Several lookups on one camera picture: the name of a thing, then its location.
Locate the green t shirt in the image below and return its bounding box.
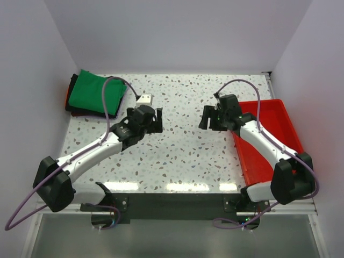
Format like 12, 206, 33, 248
68, 69, 127, 114

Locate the dark red folded t shirt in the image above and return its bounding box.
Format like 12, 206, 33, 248
64, 92, 86, 117

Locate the red plastic bin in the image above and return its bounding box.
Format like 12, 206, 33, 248
232, 98, 316, 186

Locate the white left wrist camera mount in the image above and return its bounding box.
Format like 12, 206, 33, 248
136, 94, 153, 107

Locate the black folded t shirt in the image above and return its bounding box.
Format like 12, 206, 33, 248
64, 74, 119, 119

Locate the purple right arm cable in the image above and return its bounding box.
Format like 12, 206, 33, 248
212, 78, 320, 229

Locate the aluminium frame rail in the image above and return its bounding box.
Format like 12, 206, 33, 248
33, 71, 319, 216

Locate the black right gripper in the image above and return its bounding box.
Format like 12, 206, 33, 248
198, 105, 229, 132

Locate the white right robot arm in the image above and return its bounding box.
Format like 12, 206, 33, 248
199, 94, 317, 211

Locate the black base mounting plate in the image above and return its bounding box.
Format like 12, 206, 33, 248
80, 193, 269, 226

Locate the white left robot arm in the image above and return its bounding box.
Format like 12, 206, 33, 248
33, 105, 163, 212

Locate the lilac folded t shirt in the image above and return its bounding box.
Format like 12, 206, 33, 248
83, 93, 125, 119

